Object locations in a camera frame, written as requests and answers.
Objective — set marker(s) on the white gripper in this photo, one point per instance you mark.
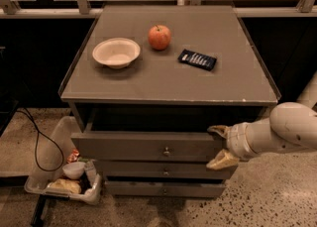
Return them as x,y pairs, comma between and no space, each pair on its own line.
235,141

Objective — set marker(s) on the grey top drawer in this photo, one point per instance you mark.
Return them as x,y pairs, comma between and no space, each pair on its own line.
147,146

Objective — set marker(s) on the grey drawer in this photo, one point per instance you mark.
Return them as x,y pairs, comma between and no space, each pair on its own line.
147,146
162,169
172,189

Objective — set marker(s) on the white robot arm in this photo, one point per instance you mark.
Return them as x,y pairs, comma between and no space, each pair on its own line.
289,127

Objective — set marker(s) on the grey middle drawer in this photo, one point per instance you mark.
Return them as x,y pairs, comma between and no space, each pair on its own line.
162,169

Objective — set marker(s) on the grey drawer cabinet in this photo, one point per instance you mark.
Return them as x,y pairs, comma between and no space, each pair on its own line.
156,92

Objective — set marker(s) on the grey bottom drawer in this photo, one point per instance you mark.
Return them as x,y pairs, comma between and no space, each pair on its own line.
172,189

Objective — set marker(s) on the dark blue snack packet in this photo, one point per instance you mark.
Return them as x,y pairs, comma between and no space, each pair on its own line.
197,60

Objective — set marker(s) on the red apple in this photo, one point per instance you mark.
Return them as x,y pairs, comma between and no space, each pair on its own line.
159,37

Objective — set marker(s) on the white paper bowl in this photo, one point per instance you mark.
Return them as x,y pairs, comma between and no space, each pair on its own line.
116,53

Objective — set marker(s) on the small white bowl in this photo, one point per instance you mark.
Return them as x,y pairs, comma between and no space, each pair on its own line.
73,170

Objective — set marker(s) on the red and green snack packet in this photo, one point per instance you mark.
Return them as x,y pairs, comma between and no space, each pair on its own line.
73,157

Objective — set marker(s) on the yellow snack bag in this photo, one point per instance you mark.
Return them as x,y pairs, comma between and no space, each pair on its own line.
72,186

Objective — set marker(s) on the clear plastic bin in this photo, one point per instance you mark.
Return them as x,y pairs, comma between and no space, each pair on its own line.
51,155

